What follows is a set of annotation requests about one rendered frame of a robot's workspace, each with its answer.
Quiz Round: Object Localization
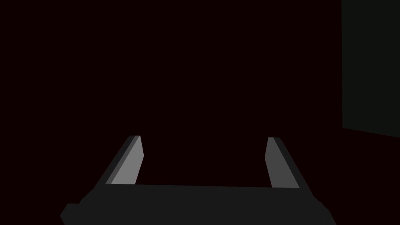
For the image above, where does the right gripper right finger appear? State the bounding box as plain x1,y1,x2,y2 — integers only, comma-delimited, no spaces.
264,137,305,189

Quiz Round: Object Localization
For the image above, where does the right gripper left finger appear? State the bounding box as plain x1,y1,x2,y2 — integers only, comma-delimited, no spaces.
100,135,145,185

